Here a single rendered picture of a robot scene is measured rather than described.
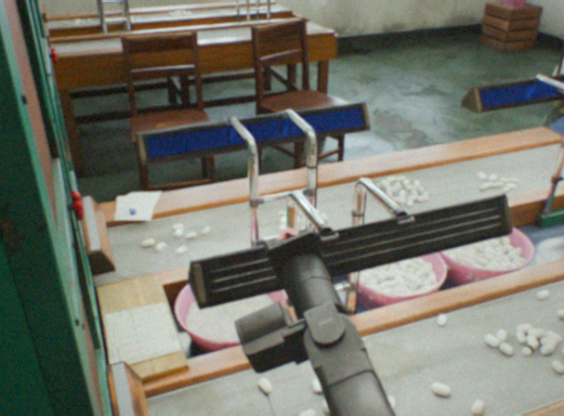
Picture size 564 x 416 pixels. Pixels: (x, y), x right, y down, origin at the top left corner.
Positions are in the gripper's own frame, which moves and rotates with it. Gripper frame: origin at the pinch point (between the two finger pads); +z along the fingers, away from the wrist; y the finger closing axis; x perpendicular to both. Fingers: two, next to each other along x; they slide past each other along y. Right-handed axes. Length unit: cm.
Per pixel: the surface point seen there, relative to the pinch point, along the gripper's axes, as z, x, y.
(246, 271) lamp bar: 7.1, -8.3, 8.8
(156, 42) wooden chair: 254, -24, 26
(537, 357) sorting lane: 9, 40, 62
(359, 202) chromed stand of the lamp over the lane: 28.5, 16.3, 19.8
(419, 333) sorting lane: 21, 19, 55
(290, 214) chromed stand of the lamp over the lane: 26.3, 2.3, 14.6
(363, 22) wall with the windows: 547, 173, 158
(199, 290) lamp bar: 5.2, -16.2, 7.1
